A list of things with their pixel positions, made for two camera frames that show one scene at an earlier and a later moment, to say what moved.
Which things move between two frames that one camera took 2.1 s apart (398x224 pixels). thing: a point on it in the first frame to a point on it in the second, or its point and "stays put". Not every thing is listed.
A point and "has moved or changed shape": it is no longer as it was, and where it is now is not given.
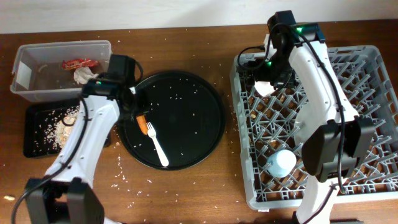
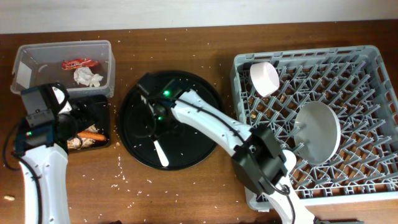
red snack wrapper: [79, 63] stays put
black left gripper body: [129, 114] to [66, 116]
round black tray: [188, 114] stays put
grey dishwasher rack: [266, 124] stays put
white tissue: [83, 74] stays put
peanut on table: [9, 197] stays put
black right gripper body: [275, 70] to [160, 121]
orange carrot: [143, 123] has moved or changed shape
